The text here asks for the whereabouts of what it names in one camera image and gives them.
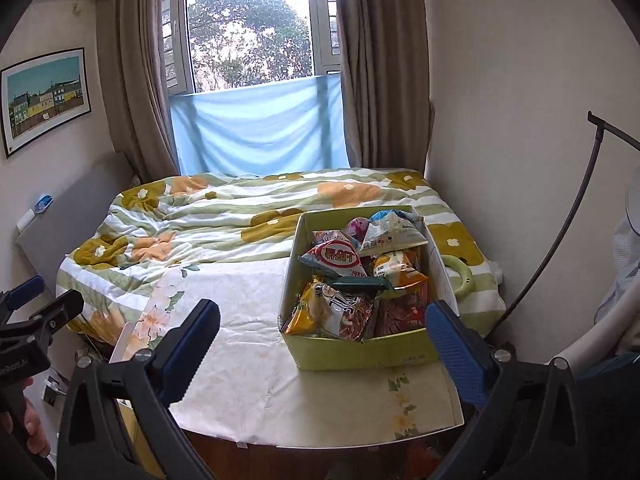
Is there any light blue window cloth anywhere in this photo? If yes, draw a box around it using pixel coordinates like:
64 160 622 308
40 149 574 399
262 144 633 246
169 74 351 176

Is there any white mesh chair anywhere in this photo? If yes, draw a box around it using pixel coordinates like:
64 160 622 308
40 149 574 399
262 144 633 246
565 180 640 366

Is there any pink red snack packet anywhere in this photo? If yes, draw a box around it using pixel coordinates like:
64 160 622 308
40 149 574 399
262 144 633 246
349 216 375 242

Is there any yellow box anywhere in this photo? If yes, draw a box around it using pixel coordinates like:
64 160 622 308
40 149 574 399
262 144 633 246
117 400 168 478

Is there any brown curtain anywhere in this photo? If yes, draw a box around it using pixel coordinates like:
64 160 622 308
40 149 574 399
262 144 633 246
96 0 193 183
330 0 435 171

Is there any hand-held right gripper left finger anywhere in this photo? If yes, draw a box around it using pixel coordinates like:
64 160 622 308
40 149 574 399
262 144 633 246
59 300 222 480

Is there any black curved pole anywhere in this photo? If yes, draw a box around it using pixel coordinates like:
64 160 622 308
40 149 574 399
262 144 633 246
492 111 640 343

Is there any grey headboard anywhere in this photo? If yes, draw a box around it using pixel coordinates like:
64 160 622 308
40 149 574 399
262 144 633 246
15 151 138 281

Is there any pale yellow orange snack packet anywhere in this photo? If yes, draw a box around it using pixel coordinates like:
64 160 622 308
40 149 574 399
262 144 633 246
372 249 430 289

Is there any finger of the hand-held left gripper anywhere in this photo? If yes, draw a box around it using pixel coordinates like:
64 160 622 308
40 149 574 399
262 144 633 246
0 275 46 313
29 290 85 342

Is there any pale yellow blue snack packet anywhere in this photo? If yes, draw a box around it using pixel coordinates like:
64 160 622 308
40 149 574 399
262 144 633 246
359 209 430 257

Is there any yellow brown chip bag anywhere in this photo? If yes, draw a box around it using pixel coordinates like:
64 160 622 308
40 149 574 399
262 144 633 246
281 280 377 343

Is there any window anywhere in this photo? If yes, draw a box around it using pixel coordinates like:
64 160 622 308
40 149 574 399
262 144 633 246
161 0 346 97

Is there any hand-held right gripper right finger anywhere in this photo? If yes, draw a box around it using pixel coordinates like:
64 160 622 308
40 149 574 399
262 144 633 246
426 300 586 480

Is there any white red circle snack packet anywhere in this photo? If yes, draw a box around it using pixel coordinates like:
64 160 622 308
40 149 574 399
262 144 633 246
299 238 363 281

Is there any floral striped blanket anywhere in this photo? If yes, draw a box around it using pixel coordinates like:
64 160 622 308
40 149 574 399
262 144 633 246
55 167 507 356

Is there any white paper sheet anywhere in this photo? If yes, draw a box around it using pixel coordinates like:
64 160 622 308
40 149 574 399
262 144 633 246
109 321 136 364

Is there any green cardboard box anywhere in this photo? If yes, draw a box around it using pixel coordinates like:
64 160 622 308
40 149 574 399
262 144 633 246
277 204 461 372

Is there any teal cloth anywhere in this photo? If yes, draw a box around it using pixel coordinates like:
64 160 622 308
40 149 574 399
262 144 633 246
580 352 640 378

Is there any framed wall poster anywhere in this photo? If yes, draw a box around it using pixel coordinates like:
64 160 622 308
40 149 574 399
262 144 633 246
0 47 92 160

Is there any person's left hand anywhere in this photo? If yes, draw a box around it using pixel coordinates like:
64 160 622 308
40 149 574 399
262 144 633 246
24 402 52 457

